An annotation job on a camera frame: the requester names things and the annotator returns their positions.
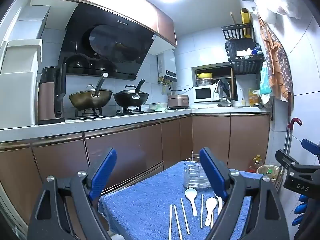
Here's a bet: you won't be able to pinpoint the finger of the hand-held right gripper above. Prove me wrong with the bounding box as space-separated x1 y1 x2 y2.
275 149 300 171
301 138 320 157

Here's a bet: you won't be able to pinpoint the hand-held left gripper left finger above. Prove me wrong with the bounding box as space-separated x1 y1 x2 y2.
27 147 118 240

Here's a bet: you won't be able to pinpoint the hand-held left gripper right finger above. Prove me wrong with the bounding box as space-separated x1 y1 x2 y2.
199 147 290 240

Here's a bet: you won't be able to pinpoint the clear utensil holder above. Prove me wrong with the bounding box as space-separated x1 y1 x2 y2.
183 150 213 189

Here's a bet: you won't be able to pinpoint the white ceramic spoon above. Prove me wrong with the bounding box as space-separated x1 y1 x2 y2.
184 188 198 217
204 197 217 227
214 192 223 215

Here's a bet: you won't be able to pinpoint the person's right hand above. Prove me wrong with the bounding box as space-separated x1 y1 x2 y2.
292 194 310 227

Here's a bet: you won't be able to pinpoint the trash bin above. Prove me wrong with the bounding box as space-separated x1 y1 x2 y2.
257 164 282 183

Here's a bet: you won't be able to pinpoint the cooking oil bottle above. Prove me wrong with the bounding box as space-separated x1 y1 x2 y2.
248 154 263 173

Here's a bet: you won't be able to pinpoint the blue towel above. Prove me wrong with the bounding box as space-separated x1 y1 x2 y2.
97 160 253 240

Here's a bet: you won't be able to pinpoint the gas stove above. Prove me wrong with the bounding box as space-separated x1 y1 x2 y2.
67 106 145 120

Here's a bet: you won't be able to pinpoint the yellow detergent bottle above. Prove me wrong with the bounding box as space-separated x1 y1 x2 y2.
247 88 259 106

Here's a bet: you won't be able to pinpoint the bronze wok with lid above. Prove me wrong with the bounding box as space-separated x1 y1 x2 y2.
69 72 113 110

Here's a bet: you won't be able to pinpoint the black wok with lid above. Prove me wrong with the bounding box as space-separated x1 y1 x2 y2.
113 79 149 108

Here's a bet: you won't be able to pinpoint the teal hanging cloth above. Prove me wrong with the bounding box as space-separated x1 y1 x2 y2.
259 62 272 95

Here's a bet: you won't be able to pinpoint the brown rice cooker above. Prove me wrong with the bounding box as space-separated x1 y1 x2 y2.
167 94 189 110

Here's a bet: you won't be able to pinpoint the white microwave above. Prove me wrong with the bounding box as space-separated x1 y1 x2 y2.
194 84 220 103

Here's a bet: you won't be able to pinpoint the metal faucet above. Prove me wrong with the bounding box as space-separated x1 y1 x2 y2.
214 79 234 107

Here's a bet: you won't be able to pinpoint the wooden stick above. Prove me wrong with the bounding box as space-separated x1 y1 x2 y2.
230 67 235 100

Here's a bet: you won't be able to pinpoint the floral apron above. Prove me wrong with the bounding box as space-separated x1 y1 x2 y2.
257 15 293 102

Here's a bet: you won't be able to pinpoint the brown thermos kettle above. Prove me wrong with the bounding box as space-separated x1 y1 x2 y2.
37 62 67 125

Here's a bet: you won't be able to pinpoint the white water heater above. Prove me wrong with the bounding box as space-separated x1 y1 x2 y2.
157 49 177 83

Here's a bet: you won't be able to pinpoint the white storage box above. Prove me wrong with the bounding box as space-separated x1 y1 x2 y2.
0 39 43 130

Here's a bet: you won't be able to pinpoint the black range hood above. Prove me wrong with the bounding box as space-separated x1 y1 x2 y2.
58 1 157 80

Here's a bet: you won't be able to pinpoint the yellow roll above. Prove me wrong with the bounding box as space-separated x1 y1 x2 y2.
240 7 251 38

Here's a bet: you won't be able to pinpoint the brown upper cabinets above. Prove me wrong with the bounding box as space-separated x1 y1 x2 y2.
32 0 178 48

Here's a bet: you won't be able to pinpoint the umbrella with red handle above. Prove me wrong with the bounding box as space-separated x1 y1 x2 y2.
282 117 303 180

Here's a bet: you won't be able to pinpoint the black wall dish rack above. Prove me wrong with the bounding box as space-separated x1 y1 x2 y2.
221 21 265 75

